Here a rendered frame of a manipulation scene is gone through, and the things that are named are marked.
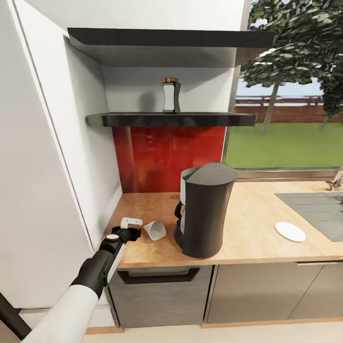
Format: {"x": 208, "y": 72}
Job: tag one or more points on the saucer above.
{"x": 290, "y": 231}

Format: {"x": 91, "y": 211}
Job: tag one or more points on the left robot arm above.
{"x": 69, "y": 318}

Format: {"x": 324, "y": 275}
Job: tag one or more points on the fridge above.
{"x": 59, "y": 178}

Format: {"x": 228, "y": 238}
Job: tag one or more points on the paper coffee filter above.
{"x": 155, "y": 230}

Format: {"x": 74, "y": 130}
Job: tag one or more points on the bottle of coffee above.
{"x": 171, "y": 88}

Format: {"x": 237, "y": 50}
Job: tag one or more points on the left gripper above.
{"x": 132, "y": 234}

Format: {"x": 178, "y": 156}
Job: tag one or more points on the shelf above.
{"x": 113, "y": 47}
{"x": 160, "y": 119}

